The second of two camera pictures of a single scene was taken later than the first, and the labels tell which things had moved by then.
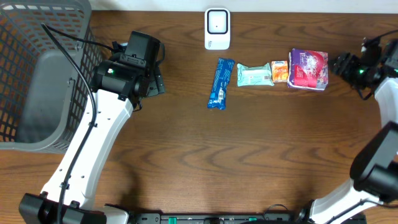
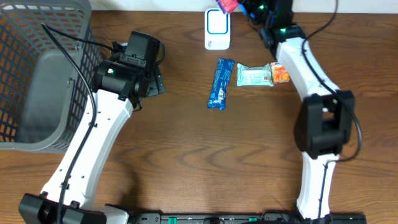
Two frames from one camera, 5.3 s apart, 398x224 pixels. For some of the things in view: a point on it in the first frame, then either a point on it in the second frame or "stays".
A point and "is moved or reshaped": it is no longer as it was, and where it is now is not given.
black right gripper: [343, 64] → [249, 8]
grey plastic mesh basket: [44, 94] stays
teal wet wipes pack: [256, 76] stays
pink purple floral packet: [308, 69] is moved or reshaped
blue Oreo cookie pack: [217, 99] stays
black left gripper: [157, 84] stays
